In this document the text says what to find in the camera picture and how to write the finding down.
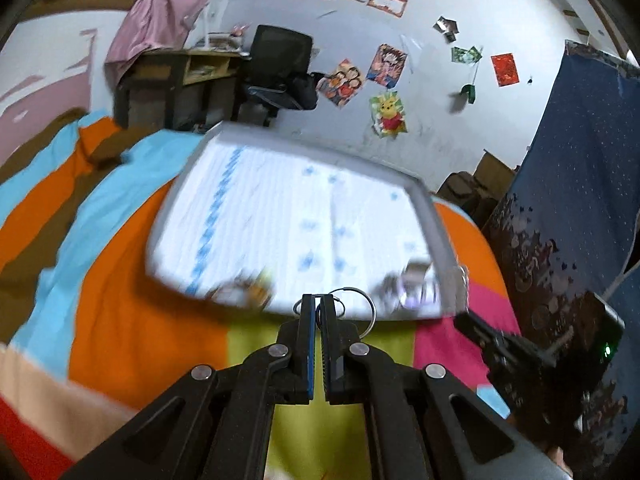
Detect silver bangle rings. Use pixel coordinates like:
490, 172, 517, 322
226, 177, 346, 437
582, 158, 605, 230
292, 286, 378, 337

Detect silver hair claw clip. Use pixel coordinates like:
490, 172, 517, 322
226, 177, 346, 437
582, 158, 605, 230
383, 259, 438, 311

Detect hair tie with yellow bead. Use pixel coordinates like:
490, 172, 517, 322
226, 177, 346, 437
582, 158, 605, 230
214, 268, 277, 309

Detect colourful patchwork bedspread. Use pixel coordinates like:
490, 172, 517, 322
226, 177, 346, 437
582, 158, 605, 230
1, 107, 520, 479

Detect dark blue hanging cloth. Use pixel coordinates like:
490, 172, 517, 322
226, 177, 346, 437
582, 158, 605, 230
484, 41, 639, 479

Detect brown bag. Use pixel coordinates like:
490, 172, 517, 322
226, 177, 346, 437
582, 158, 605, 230
436, 171, 498, 229

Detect grey tray with paper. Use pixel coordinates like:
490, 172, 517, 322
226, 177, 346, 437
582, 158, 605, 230
145, 122, 469, 321

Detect Winnie the Pooh poster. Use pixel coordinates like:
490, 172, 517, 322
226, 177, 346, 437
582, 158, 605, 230
369, 90, 407, 138

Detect cartoon family poster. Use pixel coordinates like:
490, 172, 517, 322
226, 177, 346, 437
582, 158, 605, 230
317, 58, 364, 108

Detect black office chair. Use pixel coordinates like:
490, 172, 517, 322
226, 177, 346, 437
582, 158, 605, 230
230, 25, 323, 127

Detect wooden desk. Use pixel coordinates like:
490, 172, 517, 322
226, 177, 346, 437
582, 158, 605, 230
113, 49, 250, 129

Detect anime character poster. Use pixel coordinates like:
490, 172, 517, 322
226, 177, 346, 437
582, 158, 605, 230
367, 44, 408, 89

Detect pink curtain right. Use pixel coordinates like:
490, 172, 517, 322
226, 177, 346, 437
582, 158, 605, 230
104, 0, 209, 88

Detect green wall hook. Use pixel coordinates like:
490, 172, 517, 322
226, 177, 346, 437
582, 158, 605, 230
459, 84, 476, 104

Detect red paper on wall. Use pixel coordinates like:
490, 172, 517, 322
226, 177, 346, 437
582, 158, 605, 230
491, 53, 520, 87

